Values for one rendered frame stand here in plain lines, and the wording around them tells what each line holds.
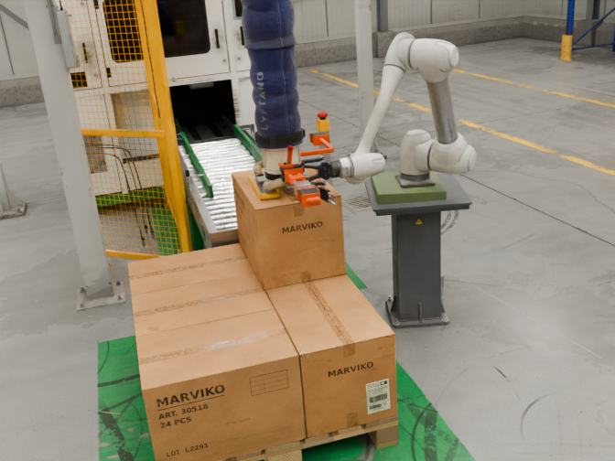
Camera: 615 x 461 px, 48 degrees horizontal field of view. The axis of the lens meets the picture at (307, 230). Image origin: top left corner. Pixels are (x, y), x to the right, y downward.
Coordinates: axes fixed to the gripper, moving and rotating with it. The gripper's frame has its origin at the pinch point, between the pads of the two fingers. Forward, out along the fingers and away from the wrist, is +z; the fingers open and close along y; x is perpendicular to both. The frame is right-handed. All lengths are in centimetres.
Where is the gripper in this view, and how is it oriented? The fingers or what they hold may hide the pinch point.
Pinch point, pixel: (293, 175)
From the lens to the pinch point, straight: 299.6
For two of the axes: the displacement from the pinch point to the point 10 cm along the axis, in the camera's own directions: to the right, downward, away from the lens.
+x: -2.3, -3.5, 9.1
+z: -9.7, 1.5, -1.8
